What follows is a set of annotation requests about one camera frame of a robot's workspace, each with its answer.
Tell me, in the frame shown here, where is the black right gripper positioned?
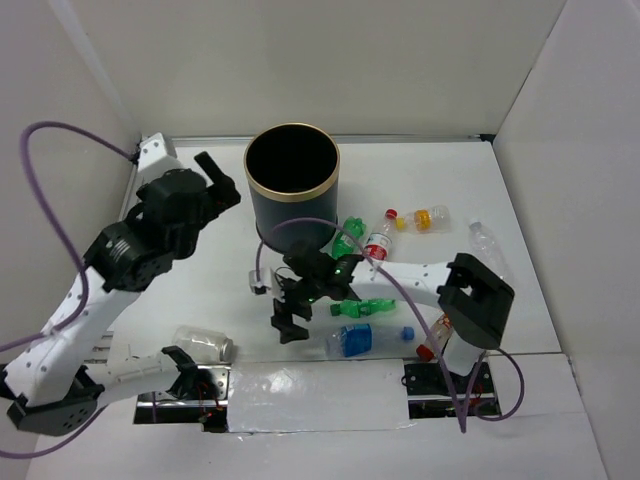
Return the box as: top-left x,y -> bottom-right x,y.
271,273 -> 325,343

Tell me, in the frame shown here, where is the clear bottle with blue label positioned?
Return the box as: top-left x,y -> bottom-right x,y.
325,323 -> 415,359

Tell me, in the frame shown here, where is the clear plastic jar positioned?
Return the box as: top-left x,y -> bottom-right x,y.
172,326 -> 234,364

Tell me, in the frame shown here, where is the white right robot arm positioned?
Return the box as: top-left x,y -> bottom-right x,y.
269,242 -> 515,392

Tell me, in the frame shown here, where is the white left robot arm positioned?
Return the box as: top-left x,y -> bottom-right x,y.
1,152 -> 241,436

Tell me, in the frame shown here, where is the dark bin with gold rim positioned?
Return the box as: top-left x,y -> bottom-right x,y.
244,123 -> 340,253

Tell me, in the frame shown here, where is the green bottle near bin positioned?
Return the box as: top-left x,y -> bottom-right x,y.
331,216 -> 367,259

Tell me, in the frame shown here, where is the green bottle lying centre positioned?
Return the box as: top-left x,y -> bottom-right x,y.
329,298 -> 396,319

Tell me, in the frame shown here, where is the clear bottle with red label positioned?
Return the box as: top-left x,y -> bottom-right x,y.
365,209 -> 397,261

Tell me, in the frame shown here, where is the small bottle with red cap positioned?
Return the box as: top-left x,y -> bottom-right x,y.
416,314 -> 453,362

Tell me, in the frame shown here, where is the small bottle with yellow cap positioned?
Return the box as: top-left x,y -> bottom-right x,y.
395,205 -> 451,234

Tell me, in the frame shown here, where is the clear bottle far right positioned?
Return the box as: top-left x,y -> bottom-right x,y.
469,219 -> 512,284

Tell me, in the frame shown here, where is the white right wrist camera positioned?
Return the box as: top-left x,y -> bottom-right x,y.
249,268 -> 282,299

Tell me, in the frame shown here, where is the aluminium frame rail left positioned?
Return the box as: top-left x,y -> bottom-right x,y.
87,144 -> 156,321

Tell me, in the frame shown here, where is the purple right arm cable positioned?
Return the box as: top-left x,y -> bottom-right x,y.
254,217 -> 526,435

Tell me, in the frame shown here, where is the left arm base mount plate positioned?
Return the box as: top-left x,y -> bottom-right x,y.
133,364 -> 231,433

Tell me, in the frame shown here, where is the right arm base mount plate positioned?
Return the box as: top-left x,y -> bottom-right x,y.
401,362 -> 501,420

